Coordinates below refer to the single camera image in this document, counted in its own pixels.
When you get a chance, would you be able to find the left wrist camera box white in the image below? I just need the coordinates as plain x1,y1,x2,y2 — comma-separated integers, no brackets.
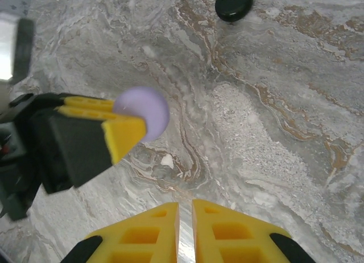
0,11,35,82

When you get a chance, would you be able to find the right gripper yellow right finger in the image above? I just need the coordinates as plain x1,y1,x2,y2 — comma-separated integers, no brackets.
192,199,313,263

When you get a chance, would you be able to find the purple earbud charging case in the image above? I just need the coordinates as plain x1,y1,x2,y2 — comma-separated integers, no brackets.
113,86,171,142

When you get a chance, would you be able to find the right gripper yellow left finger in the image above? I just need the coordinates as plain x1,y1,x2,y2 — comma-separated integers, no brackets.
64,202,180,263

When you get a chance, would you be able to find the black earbud charging case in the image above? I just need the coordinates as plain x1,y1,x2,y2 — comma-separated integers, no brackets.
214,0,254,22

